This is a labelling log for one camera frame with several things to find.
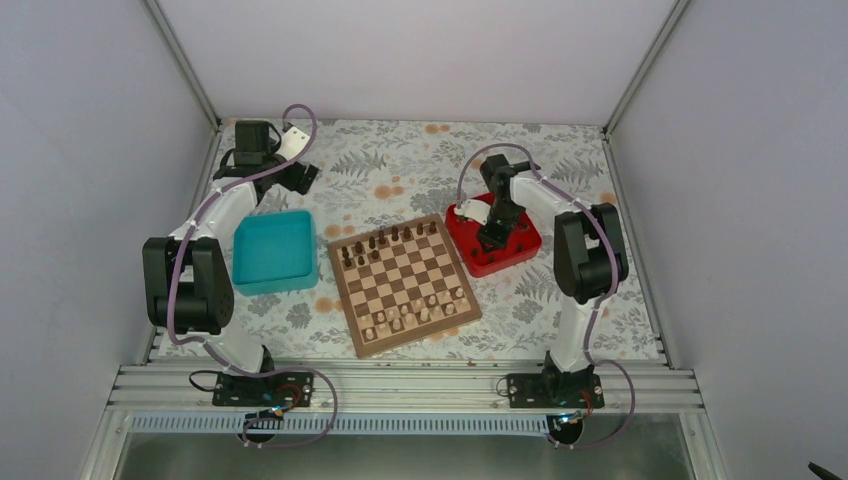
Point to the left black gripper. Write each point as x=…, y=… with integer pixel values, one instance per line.
x=292, y=182

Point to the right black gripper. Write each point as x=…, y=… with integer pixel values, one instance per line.
x=498, y=240

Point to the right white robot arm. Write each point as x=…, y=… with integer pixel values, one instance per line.
x=589, y=262

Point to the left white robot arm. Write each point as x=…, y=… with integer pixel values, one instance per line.
x=188, y=288

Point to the red plastic tray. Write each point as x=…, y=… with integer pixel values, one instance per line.
x=523, y=244

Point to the blue plastic tray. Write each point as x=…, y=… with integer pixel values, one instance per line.
x=275, y=253

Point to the wooden chessboard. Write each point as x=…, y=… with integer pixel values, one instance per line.
x=398, y=285

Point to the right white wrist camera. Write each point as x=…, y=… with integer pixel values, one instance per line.
x=473, y=210

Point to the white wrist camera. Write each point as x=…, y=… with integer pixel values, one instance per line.
x=473, y=210
x=293, y=142

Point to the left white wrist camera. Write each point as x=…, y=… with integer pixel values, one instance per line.
x=293, y=142

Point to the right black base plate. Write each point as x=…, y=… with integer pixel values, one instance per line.
x=534, y=390

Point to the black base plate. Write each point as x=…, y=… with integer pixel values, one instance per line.
x=286, y=390
x=534, y=390

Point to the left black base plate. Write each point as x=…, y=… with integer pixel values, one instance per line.
x=286, y=390

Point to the aluminium front rail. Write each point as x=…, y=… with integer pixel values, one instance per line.
x=373, y=388

